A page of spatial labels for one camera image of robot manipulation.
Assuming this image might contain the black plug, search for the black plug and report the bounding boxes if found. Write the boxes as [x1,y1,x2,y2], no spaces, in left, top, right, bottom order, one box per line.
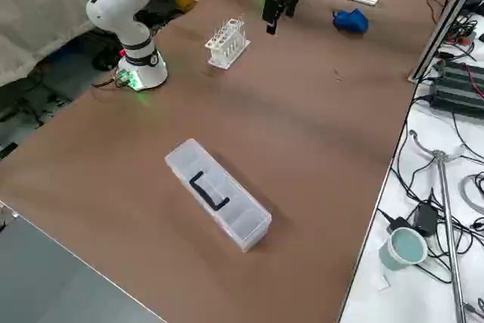
[386,216,408,234]

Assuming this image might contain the black power adapter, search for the black power adapter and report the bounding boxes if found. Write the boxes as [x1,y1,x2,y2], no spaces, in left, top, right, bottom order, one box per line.
[413,201,440,238]

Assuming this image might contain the aluminium frame post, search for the aluminium frame post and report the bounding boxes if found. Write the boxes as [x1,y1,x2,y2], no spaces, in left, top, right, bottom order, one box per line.
[407,0,484,84]

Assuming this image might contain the clear plastic compartment box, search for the clear plastic compartment box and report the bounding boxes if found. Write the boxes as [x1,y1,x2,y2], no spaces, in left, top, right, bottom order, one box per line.
[165,138,273,253]

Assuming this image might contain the grey metal panel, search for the grey metal panel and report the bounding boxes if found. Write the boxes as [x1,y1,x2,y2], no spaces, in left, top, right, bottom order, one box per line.
[0,201,167,323]

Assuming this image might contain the white test tube rack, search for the white test tube rack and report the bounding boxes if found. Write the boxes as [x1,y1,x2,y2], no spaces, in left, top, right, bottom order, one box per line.
[205,16,253,71]

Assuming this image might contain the pale teal paper cup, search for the pale teal paper cup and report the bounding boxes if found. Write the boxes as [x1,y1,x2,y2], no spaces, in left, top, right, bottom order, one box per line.
[378,226,430,272]

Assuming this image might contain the black power supply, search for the black power supply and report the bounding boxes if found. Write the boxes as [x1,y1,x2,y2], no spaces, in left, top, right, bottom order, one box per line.
[429,58,484,116]

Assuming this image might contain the grey ring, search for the grey ring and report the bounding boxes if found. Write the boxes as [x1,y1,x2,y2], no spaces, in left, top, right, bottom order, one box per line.
[458,174,484,215]

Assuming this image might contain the beige cloth cover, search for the beige cloth cover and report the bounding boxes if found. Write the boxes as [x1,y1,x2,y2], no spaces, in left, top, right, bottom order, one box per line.
[0,0,128,89]

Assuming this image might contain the silver metal stand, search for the silver metal stand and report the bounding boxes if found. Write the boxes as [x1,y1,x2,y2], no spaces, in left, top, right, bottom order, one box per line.
[409,129,484,323]

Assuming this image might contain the blue rag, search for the blue rag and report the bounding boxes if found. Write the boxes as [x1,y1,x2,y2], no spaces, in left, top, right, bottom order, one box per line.
[332,8,370,35]

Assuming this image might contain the small white paper piece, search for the small white paper piece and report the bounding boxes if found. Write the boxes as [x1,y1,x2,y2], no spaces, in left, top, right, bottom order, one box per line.
[371,273,391,290]

